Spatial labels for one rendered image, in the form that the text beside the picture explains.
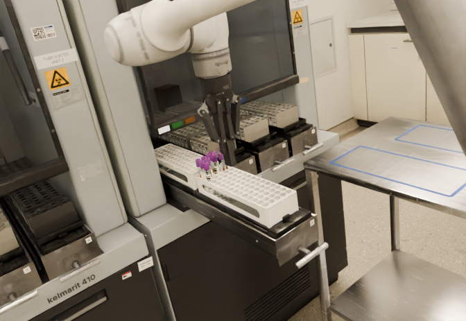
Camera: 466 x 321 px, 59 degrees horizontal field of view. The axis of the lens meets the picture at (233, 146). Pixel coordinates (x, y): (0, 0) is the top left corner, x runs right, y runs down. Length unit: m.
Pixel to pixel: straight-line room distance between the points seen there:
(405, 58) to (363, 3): 0.68
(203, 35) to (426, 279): 1.16
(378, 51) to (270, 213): 2.67
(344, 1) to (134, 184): 2.69
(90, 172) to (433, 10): 0.96
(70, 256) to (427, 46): 0.95
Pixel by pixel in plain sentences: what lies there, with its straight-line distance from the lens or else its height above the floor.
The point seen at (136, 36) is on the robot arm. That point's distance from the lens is 0.82.
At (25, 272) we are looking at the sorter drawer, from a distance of 1.13.
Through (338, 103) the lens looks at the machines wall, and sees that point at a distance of 3.59.
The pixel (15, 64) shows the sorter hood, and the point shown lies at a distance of 1.08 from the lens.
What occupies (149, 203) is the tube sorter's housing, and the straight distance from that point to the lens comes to 1.28.
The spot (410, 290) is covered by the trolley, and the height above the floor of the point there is 0.28.
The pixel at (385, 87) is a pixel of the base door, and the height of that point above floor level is 0.39.
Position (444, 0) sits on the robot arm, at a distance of 0.42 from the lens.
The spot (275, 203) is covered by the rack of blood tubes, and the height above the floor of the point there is 0.87.
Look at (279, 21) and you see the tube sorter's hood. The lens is 1.48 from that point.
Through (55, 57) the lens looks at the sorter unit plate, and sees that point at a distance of 1.12.
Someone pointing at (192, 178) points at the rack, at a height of 0.85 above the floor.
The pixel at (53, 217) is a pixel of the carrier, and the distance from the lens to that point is 1.17.
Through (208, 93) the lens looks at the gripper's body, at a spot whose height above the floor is 1.11.
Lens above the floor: 1.33
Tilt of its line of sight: 21 degrees down
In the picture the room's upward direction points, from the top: 10 degrees counter-clockwise
